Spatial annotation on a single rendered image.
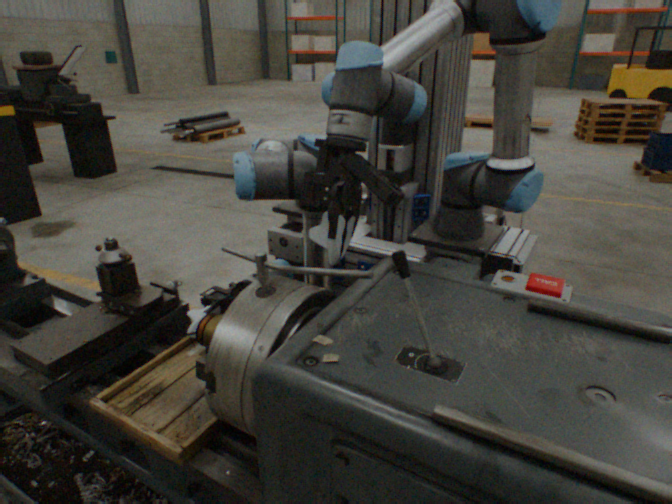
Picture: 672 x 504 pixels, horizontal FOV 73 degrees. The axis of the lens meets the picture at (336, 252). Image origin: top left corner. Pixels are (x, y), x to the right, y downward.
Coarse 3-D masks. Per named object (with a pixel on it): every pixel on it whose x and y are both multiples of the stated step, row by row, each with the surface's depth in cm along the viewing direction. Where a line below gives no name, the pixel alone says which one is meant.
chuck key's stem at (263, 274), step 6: (258, 252) 81; (264, 252) 81; (258, 258) 80; (264, 258) 81; (258, 264) 81; (258, 270) 82; (264, 270) 82; (258, 276) 83; (264, 276) 82; (264, 282) 83; (264, 288) 84
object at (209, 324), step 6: (204, 318) 99; (210, 318) 99; (216, 318) 98; (198, 324) 99; (204, 324) 98; (210, 324) 97; (216, 324) 96; (198, 330) 98; (204, 330) 97; (210, 330) 96; (198, 336) 98; (204, 336) 97; (210, 336) 96; (198, 342) 99; (204, 342) 97
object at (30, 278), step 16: (0, 224) 147; (0, 240) 141; (0, 256) 142; (16, 256) 158; (0, 272) 149; (16, 272) 154; (32, 272) 158; (0, 288) 148; (16, 288) 148; (32, 288) 152; (48, 288) 156; (0, 304) 144; (16, 304) 148; (32, 304) 152
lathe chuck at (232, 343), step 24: (288, 288) 86; (240, 312) 82; (264, 312) 81; (216, 336) 81; (240, 336) 79; (216, 360) 80; (240, 360) 78; (216, 384) 80; (240, 384) 77; (216, 408) 83; (240, 408) 79
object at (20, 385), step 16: (176, 304) 141; (160, 320) 133; (176, 320) 139; (128, 336) 125; (144, 336) 129; (160, 336) 134; (0, 352) 122; (96, 352) 119; (112, 352) 121; (128, 352) 126; (0, 368) 116; (16, 368) 113; (32, 368) 113; (80, 368) 114; (96, 368) 118; (16, 384) 112; (32, 384) 107; (48, 384) 107; (64, 384) 111; (80, 384) 114; (32, 400) 110; (48, 400) 108
